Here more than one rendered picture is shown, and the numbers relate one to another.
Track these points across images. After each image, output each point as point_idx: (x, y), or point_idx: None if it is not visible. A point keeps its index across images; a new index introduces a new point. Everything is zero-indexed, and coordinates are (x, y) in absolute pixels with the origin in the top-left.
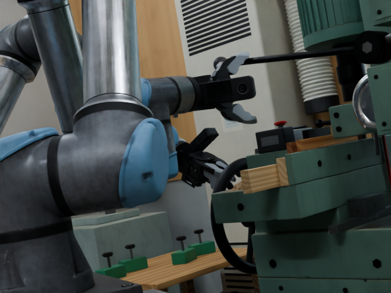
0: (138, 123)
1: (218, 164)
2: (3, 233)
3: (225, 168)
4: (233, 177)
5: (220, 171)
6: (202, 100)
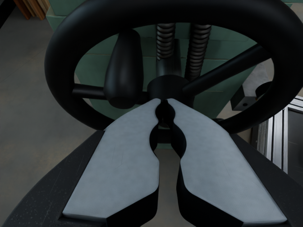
0: None
1: (143, 172)
2: None
3: (292, 11)
4: (166, 99)
5: (203, 116)
6: None
